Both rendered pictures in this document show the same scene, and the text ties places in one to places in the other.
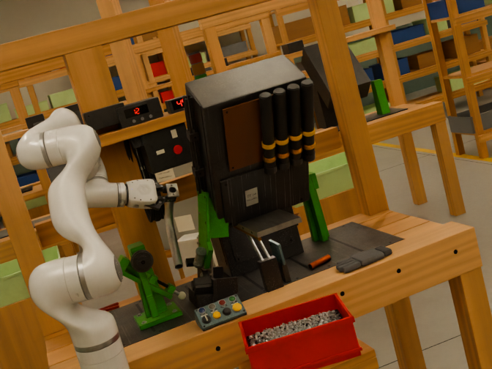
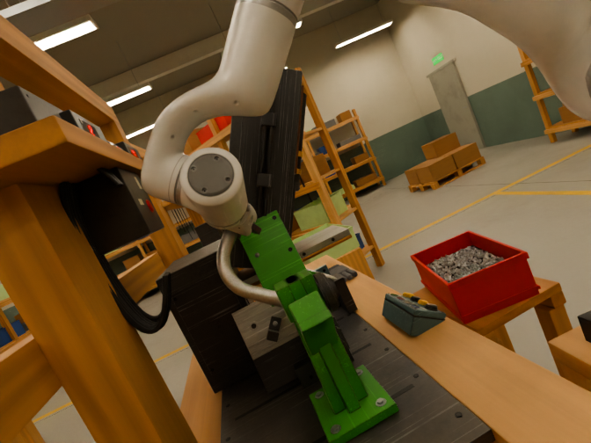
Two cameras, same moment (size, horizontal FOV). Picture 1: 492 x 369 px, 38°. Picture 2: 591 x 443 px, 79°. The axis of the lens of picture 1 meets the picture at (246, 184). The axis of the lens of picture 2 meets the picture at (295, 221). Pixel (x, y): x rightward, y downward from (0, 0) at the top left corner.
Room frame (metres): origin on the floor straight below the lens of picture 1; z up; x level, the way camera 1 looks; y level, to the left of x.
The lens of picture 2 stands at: (2.25, 1.02, 1.34)
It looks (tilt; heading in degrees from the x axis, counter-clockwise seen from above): 7 degrees down; 277
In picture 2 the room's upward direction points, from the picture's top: 25 degrees counter-clockwise
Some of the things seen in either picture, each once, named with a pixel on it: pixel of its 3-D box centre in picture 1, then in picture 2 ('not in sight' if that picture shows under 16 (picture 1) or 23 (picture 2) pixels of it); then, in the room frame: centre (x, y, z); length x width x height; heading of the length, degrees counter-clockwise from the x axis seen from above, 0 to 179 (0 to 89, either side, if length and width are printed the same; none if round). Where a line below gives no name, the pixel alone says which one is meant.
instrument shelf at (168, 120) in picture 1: (182, 114); (93, 185); (2.79, 0.16, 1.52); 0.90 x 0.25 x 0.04; 106
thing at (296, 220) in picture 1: (260, 220); (285, 258); (2.46, -0.01, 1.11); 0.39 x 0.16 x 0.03; 16
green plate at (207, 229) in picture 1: (212, 217); (273, 255); (2.46, 0.14, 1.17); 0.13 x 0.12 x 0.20; 106
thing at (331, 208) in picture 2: not in sight; (259, 201); (3.12, -3.35, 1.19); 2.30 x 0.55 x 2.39; 143
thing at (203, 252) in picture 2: (249, 220); (219, 306); (2.70, 0.02, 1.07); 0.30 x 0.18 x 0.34; 106
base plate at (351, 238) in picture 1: (247, 280); (291, 349); (2.54, 0.09, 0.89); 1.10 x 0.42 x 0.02; 106
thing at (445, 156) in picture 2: not in sight; (440, 160); (0.12, -6.12, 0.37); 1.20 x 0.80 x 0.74; 21
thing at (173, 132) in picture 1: (165, 147); (119, 211); (2.71, 0.25, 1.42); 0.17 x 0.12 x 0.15; 106
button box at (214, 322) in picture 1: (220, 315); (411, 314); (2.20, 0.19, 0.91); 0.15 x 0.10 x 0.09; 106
